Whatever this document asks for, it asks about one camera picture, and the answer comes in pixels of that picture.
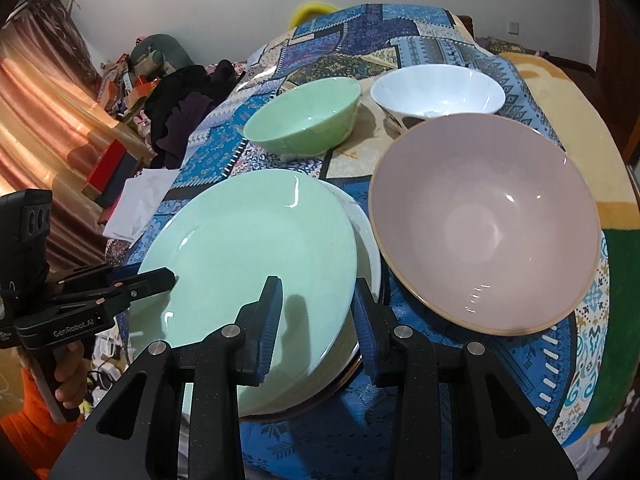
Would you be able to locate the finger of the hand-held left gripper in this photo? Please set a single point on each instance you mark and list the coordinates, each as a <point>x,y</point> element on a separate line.
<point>150,280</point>
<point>122,275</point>

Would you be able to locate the white wall socket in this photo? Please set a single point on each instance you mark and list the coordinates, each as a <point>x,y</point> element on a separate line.
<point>513,27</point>

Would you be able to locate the black clothing pile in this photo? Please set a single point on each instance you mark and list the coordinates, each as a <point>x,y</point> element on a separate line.
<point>185,105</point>

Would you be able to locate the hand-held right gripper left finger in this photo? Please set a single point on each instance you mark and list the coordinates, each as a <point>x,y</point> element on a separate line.
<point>267,330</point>

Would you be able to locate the grey plush toy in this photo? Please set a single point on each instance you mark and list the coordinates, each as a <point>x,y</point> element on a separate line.
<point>155,52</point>

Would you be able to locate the pink bowl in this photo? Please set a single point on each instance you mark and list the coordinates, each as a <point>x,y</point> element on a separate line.
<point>480,225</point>

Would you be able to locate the blue patchwork blanket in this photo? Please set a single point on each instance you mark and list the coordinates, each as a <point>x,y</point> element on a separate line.
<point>350,40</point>

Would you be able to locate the white plate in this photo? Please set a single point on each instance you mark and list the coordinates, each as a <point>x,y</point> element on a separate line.
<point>369,260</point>

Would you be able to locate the yellow foam tube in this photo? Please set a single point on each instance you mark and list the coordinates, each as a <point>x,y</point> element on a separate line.
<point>310,10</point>

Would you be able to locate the white bowl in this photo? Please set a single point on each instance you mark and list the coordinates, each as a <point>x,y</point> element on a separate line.
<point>440,92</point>

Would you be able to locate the green plate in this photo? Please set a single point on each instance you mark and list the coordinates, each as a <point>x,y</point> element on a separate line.
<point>240,260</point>

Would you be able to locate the grey backpack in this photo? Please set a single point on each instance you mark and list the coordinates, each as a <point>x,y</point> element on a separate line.
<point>515,46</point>

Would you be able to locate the person's left hand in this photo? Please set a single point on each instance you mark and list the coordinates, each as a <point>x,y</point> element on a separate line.
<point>72,375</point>

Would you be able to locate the green bowl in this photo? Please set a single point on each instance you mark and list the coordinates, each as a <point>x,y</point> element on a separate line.
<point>305,120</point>

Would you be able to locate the white folded cloth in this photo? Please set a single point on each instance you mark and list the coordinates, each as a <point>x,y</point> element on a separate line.
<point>140,205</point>

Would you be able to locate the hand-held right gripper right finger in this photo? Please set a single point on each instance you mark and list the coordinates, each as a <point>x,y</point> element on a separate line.
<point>365,330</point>

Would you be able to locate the pink curtain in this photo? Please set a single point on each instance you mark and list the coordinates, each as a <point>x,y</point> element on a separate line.
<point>45,110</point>

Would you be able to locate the red box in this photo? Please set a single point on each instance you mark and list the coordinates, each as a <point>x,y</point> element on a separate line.
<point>105,170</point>

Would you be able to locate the pink bunny plush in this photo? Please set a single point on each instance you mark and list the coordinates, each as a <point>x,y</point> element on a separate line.
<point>143,125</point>

